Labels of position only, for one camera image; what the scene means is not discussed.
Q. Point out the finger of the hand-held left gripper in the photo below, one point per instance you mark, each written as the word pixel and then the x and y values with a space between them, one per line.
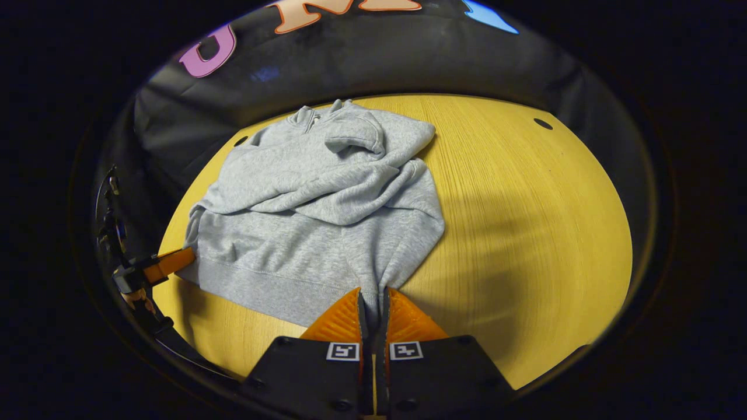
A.
pixel 166 264

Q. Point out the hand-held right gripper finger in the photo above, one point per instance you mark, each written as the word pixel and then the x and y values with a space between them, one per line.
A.
pixel 366 379
pixel 380 379

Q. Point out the grey zip-collar sweatshirt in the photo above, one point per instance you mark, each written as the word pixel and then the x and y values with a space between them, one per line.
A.
pixel 303 245

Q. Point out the black table grommet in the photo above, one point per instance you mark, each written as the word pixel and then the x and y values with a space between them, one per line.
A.
pixel 241 140
pixel 543 123

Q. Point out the black backdrop cloth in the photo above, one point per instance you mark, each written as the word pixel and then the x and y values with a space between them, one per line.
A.
pixel 379 64

